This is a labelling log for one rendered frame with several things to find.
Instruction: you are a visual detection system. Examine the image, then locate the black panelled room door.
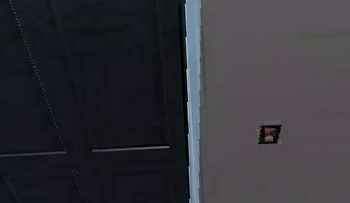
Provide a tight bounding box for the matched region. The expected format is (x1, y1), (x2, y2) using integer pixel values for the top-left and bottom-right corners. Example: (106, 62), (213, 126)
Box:
(0, 0), (197, 203)

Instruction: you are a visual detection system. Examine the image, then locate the small black framed picture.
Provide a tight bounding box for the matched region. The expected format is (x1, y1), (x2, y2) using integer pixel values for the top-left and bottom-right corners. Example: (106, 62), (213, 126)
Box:
(256, 124), (283, 145)

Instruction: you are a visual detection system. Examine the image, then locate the pale blue door frame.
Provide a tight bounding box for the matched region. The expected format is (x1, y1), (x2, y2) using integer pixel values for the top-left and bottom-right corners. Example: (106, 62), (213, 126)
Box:
(178, 0), (213, 203)

